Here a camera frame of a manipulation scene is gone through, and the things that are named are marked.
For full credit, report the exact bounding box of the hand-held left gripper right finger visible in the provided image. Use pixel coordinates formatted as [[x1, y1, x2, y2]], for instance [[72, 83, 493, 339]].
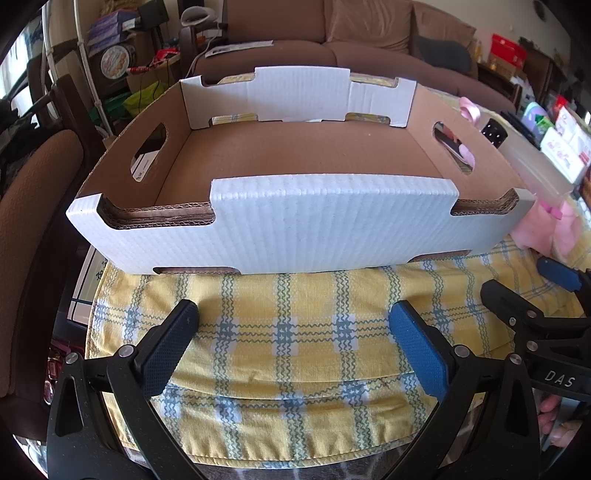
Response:
[[389, 300, 541, 480]]

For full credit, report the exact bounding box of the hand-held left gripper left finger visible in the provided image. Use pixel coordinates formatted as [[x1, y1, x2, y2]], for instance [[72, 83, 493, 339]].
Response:
[[46, 299, 208, 480]]

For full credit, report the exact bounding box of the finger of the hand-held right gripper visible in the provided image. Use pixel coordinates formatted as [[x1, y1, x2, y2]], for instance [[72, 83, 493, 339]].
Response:
[[480, 279, 574, 359], [536, 257, 591, 324]]

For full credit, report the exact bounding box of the pink towel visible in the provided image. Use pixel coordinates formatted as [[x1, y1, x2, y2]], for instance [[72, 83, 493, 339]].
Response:
[[508, 198, 585, 259]]

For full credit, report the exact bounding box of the clear plastic container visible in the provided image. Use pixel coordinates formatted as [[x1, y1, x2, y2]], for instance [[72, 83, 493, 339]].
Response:
[[501, 136, 578, 204]]

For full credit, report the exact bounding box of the black nail dust brush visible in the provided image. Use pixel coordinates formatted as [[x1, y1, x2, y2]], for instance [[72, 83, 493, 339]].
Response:
[[480, 117, 509, 148]]

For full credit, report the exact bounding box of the white cardboard box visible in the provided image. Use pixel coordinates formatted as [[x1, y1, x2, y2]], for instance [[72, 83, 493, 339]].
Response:
[[65, 65, 539, 278]]

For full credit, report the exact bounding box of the pink ribbon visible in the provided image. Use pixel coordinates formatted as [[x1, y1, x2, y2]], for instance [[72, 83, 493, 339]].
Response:
[[457, 97, 481, 123]]

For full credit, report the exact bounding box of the person's right hand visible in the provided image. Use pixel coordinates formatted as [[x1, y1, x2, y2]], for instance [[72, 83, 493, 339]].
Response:
[[538, 394, 587, 455]]

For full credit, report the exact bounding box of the white printed board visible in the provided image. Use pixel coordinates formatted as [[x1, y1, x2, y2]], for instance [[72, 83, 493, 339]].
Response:
[[69, 249, 109, 319]]

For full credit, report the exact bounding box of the yellow plaid tablecloth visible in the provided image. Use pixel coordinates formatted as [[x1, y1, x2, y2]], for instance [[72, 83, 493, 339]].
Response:
[[90, 74, 591, 462]]

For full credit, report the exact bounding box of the white tissue pack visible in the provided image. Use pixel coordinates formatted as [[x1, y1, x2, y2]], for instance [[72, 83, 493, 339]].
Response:
[[540, 106, 591, 183]]

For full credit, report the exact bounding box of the purple container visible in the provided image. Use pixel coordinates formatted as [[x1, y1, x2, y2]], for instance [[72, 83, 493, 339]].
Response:
[[522, 102, 548, 139]]

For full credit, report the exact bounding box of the brown wooden chair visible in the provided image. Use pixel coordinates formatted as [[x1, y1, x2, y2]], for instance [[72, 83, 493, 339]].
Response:
[[0, 69, 107, 402]]

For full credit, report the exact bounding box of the red box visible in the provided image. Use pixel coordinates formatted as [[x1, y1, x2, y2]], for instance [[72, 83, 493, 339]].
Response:
[[489, 33, 528, 63]]

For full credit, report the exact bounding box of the green bag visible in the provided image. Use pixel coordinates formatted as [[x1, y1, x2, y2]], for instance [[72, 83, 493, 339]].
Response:
[[122, 83, 167, 116]]

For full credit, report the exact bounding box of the grey cushion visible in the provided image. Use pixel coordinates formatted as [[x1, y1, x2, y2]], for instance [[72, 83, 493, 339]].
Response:
[[413, 34, 472, 72]]

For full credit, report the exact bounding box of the white pole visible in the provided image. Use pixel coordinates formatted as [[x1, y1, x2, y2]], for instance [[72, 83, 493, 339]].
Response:
[[74, 0, 114, 137]]

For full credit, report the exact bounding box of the brown sofa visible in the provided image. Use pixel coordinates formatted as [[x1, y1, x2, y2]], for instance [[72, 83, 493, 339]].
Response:
[[191, 0, 518, 114]]

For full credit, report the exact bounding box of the round printed tin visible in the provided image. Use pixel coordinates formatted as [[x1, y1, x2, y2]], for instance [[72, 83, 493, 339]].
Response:
[[99, 44, 137, 79]]

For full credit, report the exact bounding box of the white paper sheet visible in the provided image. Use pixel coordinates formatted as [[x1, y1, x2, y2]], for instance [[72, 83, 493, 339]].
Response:
[[205, 41, 274, 58]]

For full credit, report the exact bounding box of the stack of purple boxes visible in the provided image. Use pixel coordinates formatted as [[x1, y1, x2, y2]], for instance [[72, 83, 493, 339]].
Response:
[[88, 11, 139, 47]]

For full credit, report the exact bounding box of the white handheld appliance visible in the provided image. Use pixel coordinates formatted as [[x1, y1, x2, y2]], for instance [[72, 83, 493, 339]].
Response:
[[180, 7, 218, 26]]

